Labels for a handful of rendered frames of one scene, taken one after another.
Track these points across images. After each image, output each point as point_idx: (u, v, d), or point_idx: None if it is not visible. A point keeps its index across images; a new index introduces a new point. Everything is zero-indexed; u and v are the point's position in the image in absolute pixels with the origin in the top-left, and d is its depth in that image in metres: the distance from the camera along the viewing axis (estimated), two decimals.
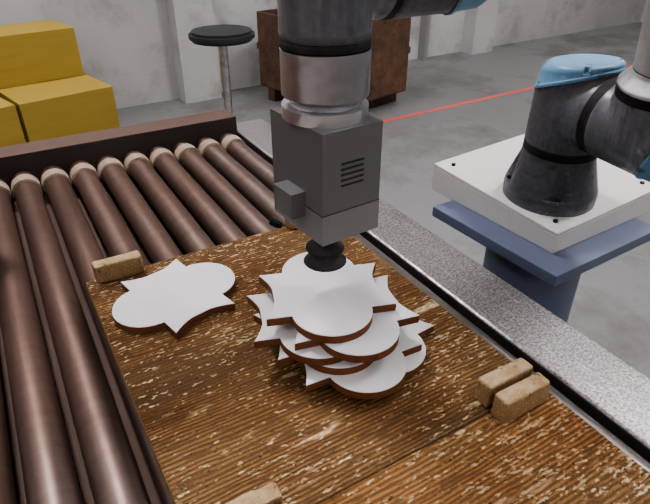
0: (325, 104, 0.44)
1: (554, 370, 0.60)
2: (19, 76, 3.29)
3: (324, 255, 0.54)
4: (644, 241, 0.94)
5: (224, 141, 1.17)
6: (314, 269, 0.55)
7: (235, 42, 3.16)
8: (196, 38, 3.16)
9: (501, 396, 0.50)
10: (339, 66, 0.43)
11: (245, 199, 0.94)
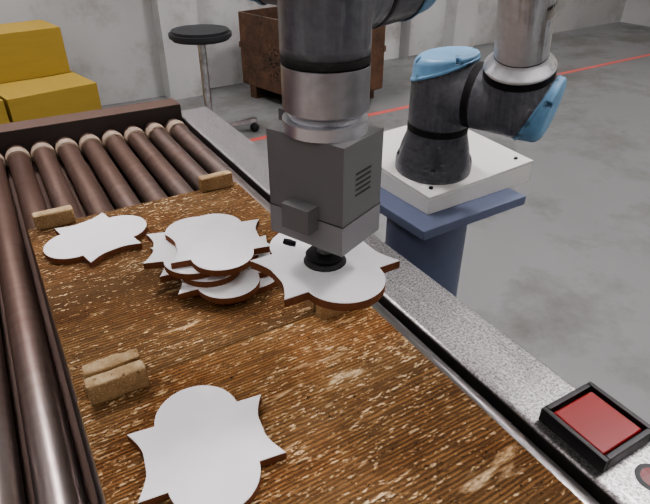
0: (341, 118, 0.45)
1: (383, 291, 0.77)
2: (8, 73, 3.47)
3: (330, 255, 0.54)
4: (511, 207, 1.11)
5: (168, 125, 1.34)
6: (321, 270, 0.55)
7: (212, 41, 3.33)
8: (175, 37, 3.33)
9: None
10: (353, 80, 0.44)
11: (175, 171, 1.11)
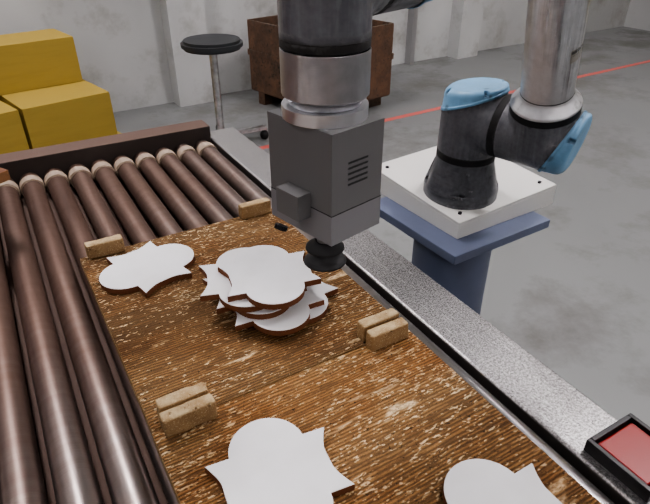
0: (332, 104, 0.44)
1: (425, 320, 0.81)
2: (22, 82, 3.51)
3: (327, 255, 0.54)
4: (536, 230, 1.15)
5: (199, 147, 1.38)
6: (317, 270, 0.55)
7: (224, 51, 3.37)
8: (187, 47, 3.37)
9: (370, 332, 0.71)
10: (346, 65, 0.43)
11: (211, 196, 1.15)
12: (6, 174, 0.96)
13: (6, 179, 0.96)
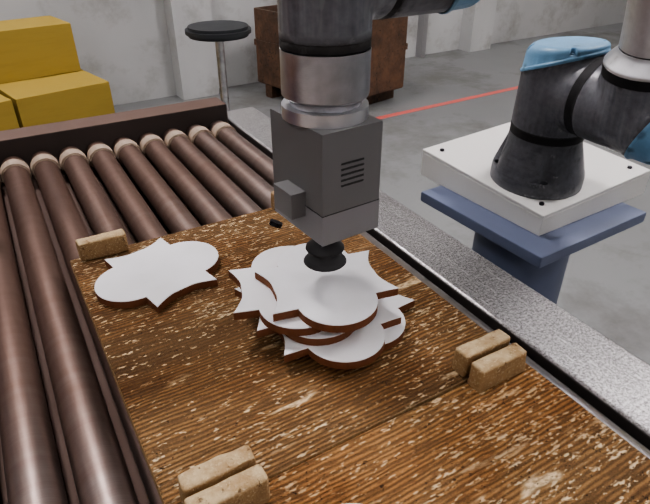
0: (325, 104, 0.44)
1: (534, 344, 0.60)
2: (16, 71, 3.30)
3: (324, 255, 0.54)
4: (630, 225, 0.94)
5: (214, 128, 1.17)
6: (314, 269, 0.55)
7: (231, 38, 3.16)
8: (192, 33, 3.16)
9: (477, 365, 0.50)
10: (339, 66, 0.43)
11: (233, 183, 0.94)
12: None
13: None
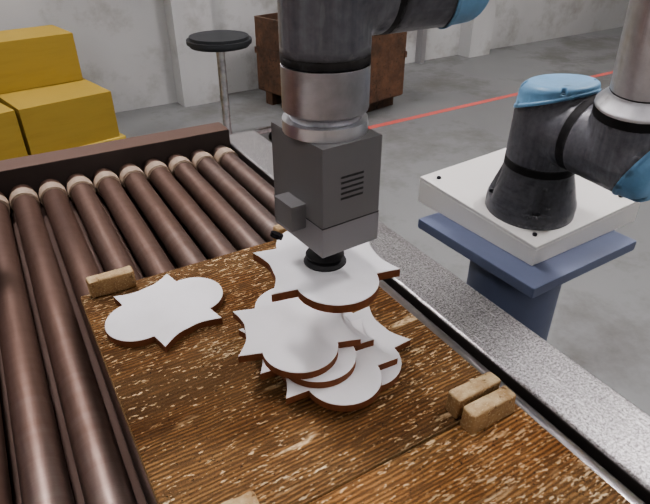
0: (325, 119, 0.45)
1: (524, 382, 0.63)
2: (19, 81, 3.33)
3: None
4: (621, 254, 0.97)
5: (217, 153, 1.20)
6: (314, 269, 0.55)
7: (232, 48, 3.19)
8: (194, 44, 3.19)
9: (468, 409, 0.53)
10: (339, 82, 0.44)
11: (236, 213, 0.97)
12: None
13: None
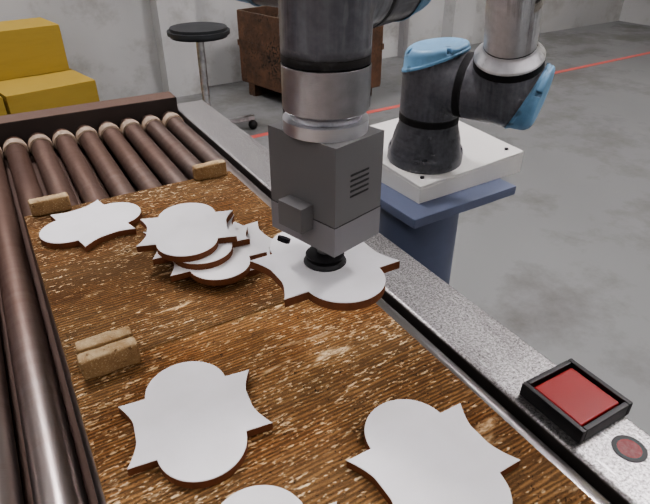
0: (335, 118, 0.45)
1: None
2: (7, 70, 3.48)
3: (328, 255, 0.54)
4: (501, 196, 1.13)
5: (164, 117, 1.36)
6: (318, 270, 0.55)
7: (210, 38, 3.35)
8: (173, 34, 3.35)
9: None
10: (348, 81, 0.44)
11: (170, 161, 1.12)
12: None
13: None
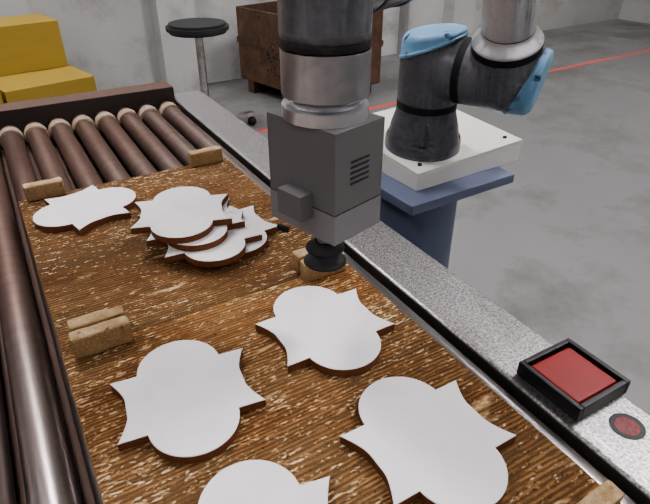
0: (335, 104, 0.44)
1: (368, 258, 0.78)
2: (6, 66, 3.48)
3: (328, 255, 0.54)
4: (500, 184, 1.12)
5: (161, 107, 1.35)
6: (318, 270, 0.55)
7: (209, 34, 3.34)
8: (172, 30, 3.34)
9: (303, 261, 0.68)
10: (348, 65, 0.43)
11: (166, 149, 1.12)
12: None
13: None
